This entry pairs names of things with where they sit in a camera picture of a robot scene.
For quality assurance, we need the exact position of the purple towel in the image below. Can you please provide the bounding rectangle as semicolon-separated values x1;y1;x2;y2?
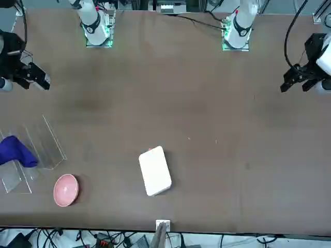
0;135;39;168

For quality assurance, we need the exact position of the pink bowl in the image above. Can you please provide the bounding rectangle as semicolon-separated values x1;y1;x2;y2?
53;174;79;208

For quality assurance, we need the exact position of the black power adapter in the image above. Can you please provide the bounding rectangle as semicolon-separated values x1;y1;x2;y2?
4;231;33;248

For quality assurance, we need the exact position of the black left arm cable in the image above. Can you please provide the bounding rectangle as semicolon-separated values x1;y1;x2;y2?
283;0;310;69

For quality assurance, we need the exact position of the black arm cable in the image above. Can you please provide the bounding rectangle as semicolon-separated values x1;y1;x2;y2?
14;0;28;54
283;0;310;69

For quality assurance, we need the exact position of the white edge bracket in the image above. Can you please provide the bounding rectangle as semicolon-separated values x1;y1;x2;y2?
155;219;172;232

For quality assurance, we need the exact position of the white three-drawer box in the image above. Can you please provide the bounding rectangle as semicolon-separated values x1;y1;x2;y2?
138;145;173;197

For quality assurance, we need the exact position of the black red gadget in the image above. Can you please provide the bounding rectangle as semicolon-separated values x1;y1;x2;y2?
95;233;116;248

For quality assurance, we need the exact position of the black cable across table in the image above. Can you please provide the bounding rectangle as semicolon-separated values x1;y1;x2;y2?
165;13;226;29

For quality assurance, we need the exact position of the grey power adapter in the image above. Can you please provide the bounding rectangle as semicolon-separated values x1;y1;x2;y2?
133;235;150;248

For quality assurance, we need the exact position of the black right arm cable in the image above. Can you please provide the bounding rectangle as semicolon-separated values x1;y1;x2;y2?
14;0;28;54

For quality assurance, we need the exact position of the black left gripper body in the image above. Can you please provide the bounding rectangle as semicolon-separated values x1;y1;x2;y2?
304;33;329;67

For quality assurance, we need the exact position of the clear acrylic stepped rack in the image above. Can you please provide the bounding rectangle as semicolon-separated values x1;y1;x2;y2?
0;114;68;195

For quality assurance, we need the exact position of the grey camera pole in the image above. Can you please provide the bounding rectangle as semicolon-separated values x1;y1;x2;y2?
151;222;168;248

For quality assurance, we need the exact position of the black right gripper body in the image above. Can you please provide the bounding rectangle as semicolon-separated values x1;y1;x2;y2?
0;30;26;81

